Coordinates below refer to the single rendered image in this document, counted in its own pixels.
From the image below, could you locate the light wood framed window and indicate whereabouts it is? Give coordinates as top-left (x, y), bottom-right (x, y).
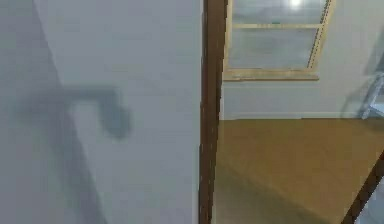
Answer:
top-left (222, 0), bottom-right (337, 82)

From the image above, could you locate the dark brown door frame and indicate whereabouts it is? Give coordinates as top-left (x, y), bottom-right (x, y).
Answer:
top-left (198, 0), bottom-right (384, 224)

